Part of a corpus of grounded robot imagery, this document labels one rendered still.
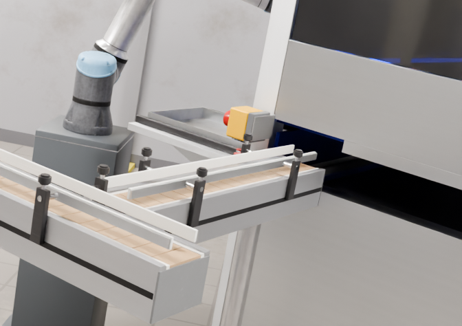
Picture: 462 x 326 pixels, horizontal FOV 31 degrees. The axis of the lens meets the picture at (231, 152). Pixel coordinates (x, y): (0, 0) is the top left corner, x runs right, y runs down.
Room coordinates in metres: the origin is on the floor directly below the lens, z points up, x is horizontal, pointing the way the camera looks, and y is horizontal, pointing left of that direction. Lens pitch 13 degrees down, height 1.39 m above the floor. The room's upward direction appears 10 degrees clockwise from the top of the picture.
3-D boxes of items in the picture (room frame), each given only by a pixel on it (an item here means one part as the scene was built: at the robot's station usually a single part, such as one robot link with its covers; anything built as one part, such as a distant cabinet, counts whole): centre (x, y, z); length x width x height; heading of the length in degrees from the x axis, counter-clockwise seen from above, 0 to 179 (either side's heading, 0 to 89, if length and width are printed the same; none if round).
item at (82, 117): (2.46, 0.45, 0.84); 0.15 x 0.15 x 0.10
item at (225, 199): (1.65, 0.01, 0.92); 0.69 x 0.15 x 0.16; 148
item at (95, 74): (2.47, 0.45, 0.96); 0.13 x 0.12 x 0.14; 3
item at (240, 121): (1.96, -0.03, 0.99); 0.08 x 0.07 x 0.07; 58
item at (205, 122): (2.30, 0.04, 0.90); 0.34 x 0.26 x 0.04; 57
